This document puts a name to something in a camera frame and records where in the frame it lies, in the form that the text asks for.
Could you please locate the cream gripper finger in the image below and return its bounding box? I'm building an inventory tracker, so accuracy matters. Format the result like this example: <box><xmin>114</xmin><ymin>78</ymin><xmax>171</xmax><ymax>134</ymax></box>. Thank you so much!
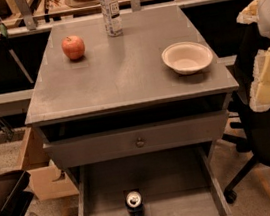
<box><xmin>249</xmin><ymin>47</ymin><xmax>270</xmax><ymax>112</ymax></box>

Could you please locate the dark pepsi soda can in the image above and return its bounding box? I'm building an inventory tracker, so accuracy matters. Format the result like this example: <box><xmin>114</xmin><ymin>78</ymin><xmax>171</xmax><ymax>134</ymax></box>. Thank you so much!
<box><xmin>125</xmin><ymin>190</ymin><xmax>145</xmax><ymax>216</ymax></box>

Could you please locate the grey top drawer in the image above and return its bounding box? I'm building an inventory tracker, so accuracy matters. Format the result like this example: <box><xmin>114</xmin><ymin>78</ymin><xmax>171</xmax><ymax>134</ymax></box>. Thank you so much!
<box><xmin>44</xmin><ymin>110</ymin><xmax>228</xmax><ymax>169</ymax></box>

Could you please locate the grey metal drawer cabinet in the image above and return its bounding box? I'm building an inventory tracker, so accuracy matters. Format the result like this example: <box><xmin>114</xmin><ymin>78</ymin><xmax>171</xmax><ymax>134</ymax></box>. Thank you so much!
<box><xmin>11</xmin><ymin>0</ymin><xmax>259</xmax><ymax>216</ymax></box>

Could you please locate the grey open middle drawer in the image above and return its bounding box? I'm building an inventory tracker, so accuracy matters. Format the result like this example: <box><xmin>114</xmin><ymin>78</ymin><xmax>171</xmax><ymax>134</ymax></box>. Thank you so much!
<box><xmin>79</xmin><ymin>145</ymin><xmax>233</xmax><ymax>216</ymax></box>

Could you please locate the black office chair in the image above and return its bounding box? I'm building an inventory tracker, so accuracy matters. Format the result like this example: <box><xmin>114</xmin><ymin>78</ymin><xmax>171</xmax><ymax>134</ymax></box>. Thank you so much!
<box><xmin>194</xmin><ymin>0</ymin><xmax>270</xmax><ymax>216</ymax></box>

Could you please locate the white paper bowl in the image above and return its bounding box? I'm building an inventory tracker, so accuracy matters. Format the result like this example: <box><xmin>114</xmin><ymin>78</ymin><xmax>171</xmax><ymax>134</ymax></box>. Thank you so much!
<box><xmin>161</xmin><ymin>41</ymin><xmax>213</xmax><ymax>75</ymax></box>

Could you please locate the clear plastic water bottle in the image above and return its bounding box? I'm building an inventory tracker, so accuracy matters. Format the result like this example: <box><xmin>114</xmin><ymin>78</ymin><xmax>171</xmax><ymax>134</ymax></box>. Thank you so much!
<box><xmin>100</xmin><ymin>0</ymin><xmax>123</xmax><ymax>37</ymax></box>

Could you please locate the red apple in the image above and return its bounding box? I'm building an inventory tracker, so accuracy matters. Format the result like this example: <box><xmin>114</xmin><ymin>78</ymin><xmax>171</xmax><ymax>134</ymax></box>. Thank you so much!
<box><xmin>61</xmin><ymin>35</ymin><xmax>86</xmax><ymax>60</ymax></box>

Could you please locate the cardboard box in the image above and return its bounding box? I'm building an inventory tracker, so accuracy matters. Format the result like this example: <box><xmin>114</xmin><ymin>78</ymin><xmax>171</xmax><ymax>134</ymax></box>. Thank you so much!
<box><xmin>16</xmin><ymin>128</ymin><xmax>79</xmax><ymax>201</ymax></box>

